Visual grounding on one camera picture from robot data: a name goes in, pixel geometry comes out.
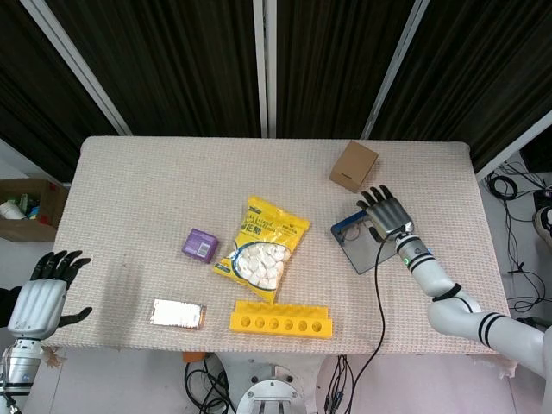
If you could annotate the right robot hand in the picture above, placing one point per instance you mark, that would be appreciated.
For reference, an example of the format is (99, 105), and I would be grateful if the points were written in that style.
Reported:
(388, 213)

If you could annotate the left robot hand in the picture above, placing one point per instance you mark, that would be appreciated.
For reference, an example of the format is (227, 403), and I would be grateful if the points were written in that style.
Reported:
(36, 302)

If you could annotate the thin-framed eyeglasses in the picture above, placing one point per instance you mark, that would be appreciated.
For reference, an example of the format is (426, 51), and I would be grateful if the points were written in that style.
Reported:
(355, 233)

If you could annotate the grey blue-edged pouch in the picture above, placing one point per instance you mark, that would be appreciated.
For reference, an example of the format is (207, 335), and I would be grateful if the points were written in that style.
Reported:
(360, 246)

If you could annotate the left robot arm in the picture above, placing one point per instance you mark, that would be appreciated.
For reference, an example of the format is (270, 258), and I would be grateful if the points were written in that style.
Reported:
(17, 371)

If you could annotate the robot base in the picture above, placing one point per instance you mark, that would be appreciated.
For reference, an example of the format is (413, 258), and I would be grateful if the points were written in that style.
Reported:
(271, 392)

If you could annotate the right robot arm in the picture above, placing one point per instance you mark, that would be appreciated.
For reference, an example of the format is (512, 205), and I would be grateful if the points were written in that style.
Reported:
(461, 297)

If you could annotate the cardboard box with items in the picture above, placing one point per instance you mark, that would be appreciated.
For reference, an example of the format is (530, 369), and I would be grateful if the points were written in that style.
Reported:
(30, 209)

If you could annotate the brown cardboard box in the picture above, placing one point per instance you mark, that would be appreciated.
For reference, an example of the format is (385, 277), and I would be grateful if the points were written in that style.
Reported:
(353, 166)

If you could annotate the yellow marshmallow bag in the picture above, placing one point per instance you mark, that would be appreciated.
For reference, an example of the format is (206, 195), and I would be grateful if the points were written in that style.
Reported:
(263, 246)

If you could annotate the silver foil packet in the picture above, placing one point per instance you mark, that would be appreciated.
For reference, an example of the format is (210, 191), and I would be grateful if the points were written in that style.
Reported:
(177, 314)

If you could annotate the yellow tube rack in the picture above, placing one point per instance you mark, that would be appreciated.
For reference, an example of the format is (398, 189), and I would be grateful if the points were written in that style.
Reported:
(282, 321)

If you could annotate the white sneaker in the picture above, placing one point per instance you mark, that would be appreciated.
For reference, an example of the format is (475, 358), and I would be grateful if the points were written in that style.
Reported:
(544, 221)

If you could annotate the small purple box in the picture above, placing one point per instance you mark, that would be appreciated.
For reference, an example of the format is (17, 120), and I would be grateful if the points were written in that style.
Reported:
(200, 246)

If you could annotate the beige woven tablecloth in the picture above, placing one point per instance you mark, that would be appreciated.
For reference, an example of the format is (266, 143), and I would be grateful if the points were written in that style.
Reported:
(215, 181)

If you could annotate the white metal frame post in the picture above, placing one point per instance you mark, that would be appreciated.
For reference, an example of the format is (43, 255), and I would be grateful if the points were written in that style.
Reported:
(390, 64)
(515, 144)
(82, 64)
(264, 64)

